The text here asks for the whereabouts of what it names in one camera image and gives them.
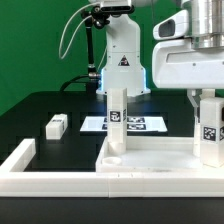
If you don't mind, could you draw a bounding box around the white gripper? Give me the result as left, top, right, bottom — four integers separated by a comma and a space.
152, 38, 224, 122

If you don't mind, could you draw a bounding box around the white desk top tray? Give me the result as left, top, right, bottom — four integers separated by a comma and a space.
95, 136, 224, 173

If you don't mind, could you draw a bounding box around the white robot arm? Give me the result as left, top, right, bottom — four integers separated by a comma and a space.
89, 0, 224, 97

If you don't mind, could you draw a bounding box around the marker tag sheet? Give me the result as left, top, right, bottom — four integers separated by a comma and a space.
80, 116, 167, 132

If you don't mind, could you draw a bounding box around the white U-shaped fence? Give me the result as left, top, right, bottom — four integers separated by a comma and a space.
0, 139, 224, 197

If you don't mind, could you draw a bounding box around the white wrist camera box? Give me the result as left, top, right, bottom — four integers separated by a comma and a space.
153, 9, 190, 41

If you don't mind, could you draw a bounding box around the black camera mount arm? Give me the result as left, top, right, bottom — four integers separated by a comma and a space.
81, 4, 137, 94

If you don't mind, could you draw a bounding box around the white cable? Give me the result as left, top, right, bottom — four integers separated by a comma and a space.
58, 2, 101, 61

